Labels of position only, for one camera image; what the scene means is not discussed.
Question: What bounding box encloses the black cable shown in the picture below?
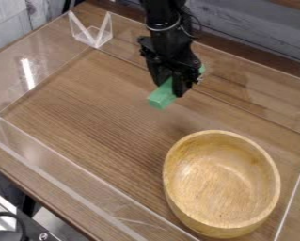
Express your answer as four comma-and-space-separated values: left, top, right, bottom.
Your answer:
0, 211, 31, 241

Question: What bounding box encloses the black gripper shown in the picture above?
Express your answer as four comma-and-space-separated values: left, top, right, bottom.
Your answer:
138, 24, 203, 98

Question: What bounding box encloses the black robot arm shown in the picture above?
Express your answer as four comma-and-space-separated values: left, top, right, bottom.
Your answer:
138, 0, 203, 97

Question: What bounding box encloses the clear acrylic enclosure wall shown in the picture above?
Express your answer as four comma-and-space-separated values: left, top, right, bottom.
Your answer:
0, 4, 300, 241

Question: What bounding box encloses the green rectangular block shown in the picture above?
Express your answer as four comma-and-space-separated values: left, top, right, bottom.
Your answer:
148, 65, 204, 109

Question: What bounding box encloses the clear acrylic corner bracket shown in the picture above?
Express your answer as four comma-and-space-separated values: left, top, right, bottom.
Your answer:
68, 11, 114, 49

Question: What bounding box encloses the brown wooden bowl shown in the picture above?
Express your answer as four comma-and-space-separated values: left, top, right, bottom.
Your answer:
162, 130, 282, 239

